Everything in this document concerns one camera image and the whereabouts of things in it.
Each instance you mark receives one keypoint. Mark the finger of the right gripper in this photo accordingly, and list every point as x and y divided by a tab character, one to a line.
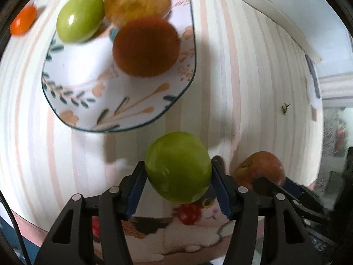
270	195

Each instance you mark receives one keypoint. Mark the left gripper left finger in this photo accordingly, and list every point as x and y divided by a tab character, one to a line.
70	239

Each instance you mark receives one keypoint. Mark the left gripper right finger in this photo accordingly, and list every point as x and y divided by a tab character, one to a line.
285	239

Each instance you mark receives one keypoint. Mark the brown-red apple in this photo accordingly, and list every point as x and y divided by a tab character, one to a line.
120	12
257	165

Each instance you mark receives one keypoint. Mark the small red cherry tomato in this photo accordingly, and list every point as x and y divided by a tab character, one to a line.
189	214

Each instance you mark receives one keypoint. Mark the green apple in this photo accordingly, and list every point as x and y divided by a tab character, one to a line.
179	167
79	20

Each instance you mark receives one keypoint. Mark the large orange fruit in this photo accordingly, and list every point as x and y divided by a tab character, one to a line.
146	47

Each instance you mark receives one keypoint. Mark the small orange tomato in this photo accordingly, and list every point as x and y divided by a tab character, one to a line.
24	20

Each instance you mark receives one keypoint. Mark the small green fruit stem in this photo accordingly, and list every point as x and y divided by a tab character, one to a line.
285	108

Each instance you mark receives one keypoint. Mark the striped cat placemat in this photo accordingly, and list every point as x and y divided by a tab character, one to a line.
153	188

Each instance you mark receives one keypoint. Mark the floral white ceramic plate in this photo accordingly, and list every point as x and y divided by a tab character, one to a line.
124	93

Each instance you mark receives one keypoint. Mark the green apple on plate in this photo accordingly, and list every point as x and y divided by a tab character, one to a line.
79	20

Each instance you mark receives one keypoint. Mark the brown-red apple on plate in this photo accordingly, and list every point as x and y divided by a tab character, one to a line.
120	12

